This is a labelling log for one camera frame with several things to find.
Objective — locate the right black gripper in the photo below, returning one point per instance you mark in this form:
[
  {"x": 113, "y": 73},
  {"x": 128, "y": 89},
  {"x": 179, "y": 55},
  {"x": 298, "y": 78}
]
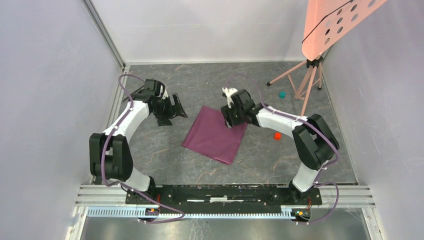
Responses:
[{"x": 227, "y": 112}]

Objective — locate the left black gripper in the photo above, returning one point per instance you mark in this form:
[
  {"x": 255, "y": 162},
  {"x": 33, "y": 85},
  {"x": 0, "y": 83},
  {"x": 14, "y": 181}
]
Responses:
[{"x": 174, "y": 111}]

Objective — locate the purple cloth napkin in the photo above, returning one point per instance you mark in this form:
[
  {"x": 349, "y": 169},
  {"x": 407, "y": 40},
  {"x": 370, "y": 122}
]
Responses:
[{"x": 210, "y": 137}]

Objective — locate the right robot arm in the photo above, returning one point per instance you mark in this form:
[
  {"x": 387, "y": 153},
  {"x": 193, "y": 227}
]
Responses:
[{"x": 314, "y": 141}]

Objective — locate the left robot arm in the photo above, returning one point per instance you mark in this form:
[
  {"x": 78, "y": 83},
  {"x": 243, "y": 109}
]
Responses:
[{"x": 110, "y": 156}]

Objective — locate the black knife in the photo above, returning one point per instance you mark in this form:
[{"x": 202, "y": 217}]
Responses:
[{"x": 133, "y": 93}]

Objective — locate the teal cube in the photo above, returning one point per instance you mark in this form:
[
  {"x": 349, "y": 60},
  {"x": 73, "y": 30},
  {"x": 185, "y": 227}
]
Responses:
[{"x": 282, "y": 95}]

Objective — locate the red orange cube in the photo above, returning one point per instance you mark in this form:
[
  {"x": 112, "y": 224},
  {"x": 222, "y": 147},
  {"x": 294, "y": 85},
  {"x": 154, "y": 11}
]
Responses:
[{"x": 277, "y": 136}]

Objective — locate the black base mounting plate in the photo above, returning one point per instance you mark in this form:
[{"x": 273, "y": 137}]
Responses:
[{"x": 223, "y": 198}]

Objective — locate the pink music stand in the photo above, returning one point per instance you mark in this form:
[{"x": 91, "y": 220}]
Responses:
[{"x": 326, "y": 22}]

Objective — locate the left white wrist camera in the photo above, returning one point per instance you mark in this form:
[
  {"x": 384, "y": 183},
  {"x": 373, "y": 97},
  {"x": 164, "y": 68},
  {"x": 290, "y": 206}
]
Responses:
[{"x": 163, "y": 94}]

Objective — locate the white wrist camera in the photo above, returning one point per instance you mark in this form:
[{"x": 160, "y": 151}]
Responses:
[
  {"x": 227, "y": 93},
  {"x": 163, "y": 94}
]

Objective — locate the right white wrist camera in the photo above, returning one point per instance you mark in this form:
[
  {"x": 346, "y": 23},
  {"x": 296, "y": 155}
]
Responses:
[{"x": 227, "y": 93}]

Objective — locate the aluminium frame rail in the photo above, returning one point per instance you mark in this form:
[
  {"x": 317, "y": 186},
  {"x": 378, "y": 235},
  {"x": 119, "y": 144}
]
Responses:
[{"x": 101, "y": 27}]

